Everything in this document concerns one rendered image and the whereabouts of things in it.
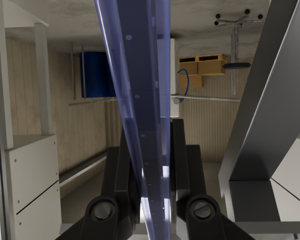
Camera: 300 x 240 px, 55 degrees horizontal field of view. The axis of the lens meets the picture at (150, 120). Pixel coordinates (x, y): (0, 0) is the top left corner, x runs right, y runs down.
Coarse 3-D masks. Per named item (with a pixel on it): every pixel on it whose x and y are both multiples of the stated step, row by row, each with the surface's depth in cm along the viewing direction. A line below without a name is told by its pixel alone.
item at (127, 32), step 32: (96, 0) 5; (128, 0) 5; (160, 0) 5; (128, 32) 6; (160, 32) 6; (128, 64) 6; (160, 64) 6; (128, 96) 7; (160, 96) 7; (128, 128) 8; (160, 128) 8; (160, 160) 10; (160, 192) 12; (160, 224) 16
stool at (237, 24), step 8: (216, 16) 320; (248, 16) 307; (216, 24) 351; (224, 24) 343; (232, 24) 338; (240, 24) 355; (224, 64) 336; (232, 64) 324; (240, 64) 322; (248, 64) 325
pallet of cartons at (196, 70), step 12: (180, 60) 728; (192, 60) 753; (204, 60) 671; (216, 60) 661; (180, 72) 698; (192, 72) 687; (204, 72) 676; (216, 72) 664; (180, 84) 738; (192, 84) 727
